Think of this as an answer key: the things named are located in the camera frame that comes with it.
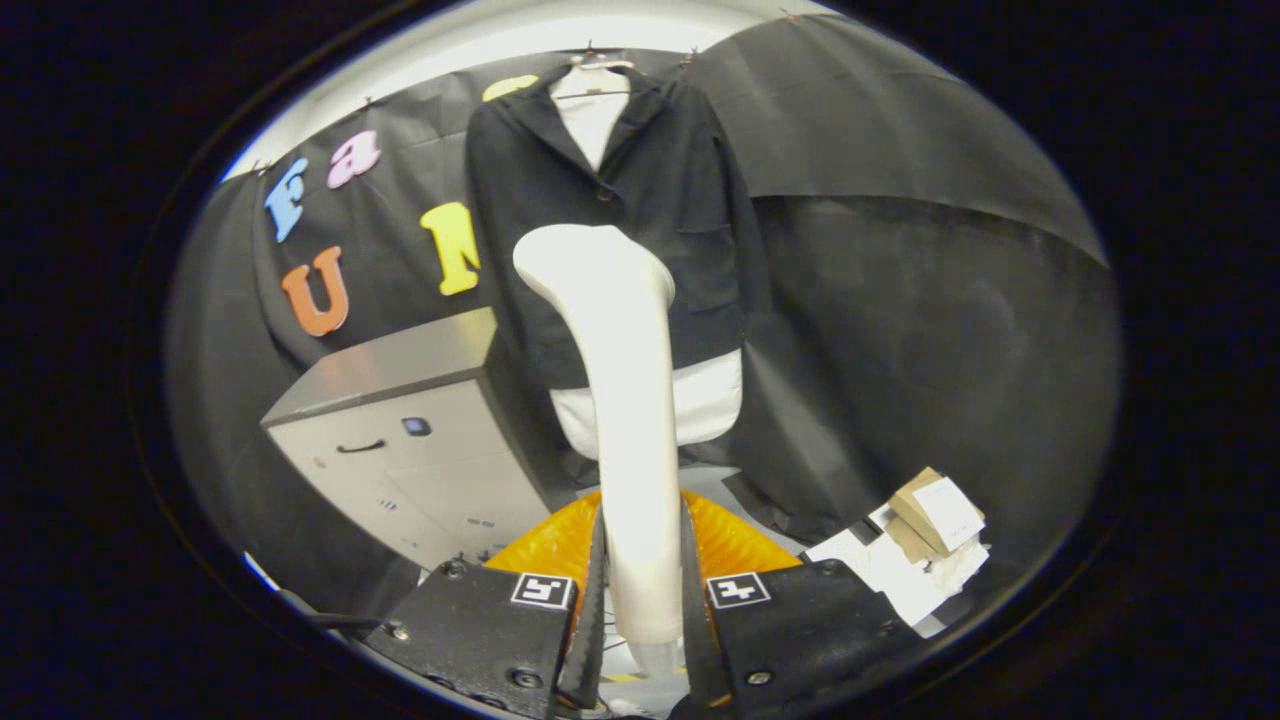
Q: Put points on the white garment steamer head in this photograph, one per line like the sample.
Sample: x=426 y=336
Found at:
x=620 y=400

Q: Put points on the grey drawer cabinet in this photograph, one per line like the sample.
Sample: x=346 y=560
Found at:
x=400 y=370

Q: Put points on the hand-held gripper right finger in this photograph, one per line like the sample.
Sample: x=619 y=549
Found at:
x=697 y=640

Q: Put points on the white mannequin torso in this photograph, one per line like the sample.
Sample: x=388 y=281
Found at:
x=710 y=400

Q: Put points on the black backdrop cloth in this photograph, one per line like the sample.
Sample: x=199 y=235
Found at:
x=950 y=350

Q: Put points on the cardboard box with white label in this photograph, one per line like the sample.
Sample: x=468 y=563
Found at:
x=945 y=510

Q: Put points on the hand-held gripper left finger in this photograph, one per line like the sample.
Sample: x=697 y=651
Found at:
x=590 y=640

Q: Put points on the white crumpled paper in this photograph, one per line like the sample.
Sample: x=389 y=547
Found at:
x=890 y=575

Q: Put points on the black jacket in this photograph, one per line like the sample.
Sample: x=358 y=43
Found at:
x=660 y=200

